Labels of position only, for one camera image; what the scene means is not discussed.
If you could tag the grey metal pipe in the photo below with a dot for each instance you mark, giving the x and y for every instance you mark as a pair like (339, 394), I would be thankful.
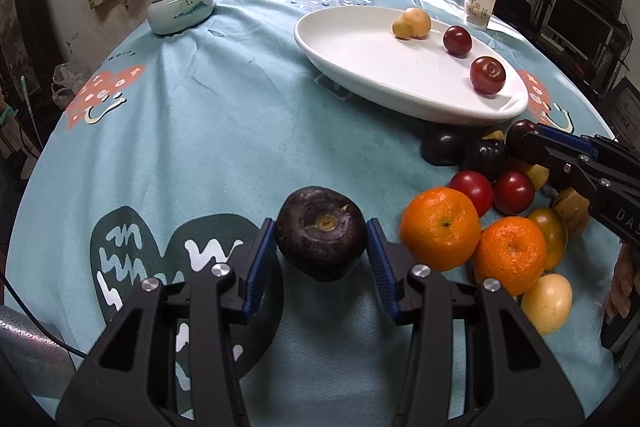
(30, 347)

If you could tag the bright red plum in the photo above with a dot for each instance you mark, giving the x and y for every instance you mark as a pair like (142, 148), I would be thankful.
(514, 192)
(472, 189)

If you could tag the person's right hand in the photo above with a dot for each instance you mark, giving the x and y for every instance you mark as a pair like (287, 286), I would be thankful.
(620, 287)

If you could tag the dark brown round fruit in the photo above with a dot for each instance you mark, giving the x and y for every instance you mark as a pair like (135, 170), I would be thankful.
(320, 237)

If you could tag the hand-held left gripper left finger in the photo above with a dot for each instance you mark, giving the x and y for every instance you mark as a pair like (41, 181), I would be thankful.
(260, 272)

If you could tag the black ribbed appliance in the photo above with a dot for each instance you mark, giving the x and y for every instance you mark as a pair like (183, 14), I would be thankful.
(627, 112)

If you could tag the pale yellow plum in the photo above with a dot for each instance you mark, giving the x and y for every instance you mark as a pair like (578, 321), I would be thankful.
(420, 21)

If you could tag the small yellow plum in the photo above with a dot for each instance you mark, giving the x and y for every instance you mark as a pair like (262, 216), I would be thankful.
(494, 136)
(401, 28)

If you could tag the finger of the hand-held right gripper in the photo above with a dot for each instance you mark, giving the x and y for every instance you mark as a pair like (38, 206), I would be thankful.
(565, 169)
(565, 139)

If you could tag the black computer monitor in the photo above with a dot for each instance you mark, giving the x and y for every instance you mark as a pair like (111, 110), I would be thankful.
(575, 24)

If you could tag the clear plastic bag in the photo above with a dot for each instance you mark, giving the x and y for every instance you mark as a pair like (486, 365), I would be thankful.
(70, 84)

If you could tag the large pale yellow fruit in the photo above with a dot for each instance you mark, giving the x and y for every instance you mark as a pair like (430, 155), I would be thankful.
(547, 304)

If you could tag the light blue printed tablecloth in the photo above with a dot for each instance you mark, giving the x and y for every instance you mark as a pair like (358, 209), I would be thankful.
(200, 132)

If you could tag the orange mandarin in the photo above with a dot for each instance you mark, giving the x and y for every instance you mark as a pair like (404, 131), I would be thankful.
(440, 228)
(510, 254)

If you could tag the white paper cup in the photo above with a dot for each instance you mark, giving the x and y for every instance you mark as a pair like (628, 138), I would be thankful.
(477, 9)

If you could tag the dark red plum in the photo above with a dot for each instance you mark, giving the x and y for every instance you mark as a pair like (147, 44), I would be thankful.
(457, 41)
(487, 75)

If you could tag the large yellow-brown fruit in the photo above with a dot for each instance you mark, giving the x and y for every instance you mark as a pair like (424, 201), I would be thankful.
(539, 177)

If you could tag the dark purple plum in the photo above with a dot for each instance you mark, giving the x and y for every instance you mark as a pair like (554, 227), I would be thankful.
(442, 147)
(520, 137)
(485, 159)

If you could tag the tan striped round fruit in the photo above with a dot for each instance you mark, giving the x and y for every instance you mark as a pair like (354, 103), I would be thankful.
(570, 212)

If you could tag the pale green lidded ceramic jar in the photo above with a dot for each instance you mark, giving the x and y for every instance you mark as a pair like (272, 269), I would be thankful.
(180, 12)

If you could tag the black computer desk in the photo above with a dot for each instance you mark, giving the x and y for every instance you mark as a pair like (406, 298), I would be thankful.
(575, 62)

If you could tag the green-yellow plum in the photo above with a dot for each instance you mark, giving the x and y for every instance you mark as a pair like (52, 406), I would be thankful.
(552, 232)

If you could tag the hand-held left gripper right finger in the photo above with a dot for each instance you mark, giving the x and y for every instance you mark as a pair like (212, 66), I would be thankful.
(382, 277)

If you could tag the white oval plate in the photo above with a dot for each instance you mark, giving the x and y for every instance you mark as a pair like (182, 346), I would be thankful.
(360, 52)

